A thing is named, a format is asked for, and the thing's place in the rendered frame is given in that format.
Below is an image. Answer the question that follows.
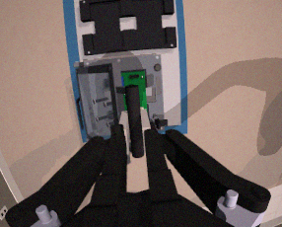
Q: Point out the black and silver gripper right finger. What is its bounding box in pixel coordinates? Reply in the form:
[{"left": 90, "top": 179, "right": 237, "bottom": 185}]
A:
[{"left": 140, "top": 109, "right": 271, "bottom": 227}]

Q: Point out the green circuit board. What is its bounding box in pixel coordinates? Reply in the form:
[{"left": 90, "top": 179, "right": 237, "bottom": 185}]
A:
[{"left": 121, "top": 71, "right": 147, "bottom": 111}]

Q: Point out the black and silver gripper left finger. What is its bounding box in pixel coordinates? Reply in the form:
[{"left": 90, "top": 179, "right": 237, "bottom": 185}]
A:
[{"left": 5, "top": 111, "right": 130, "bottom": 227}]

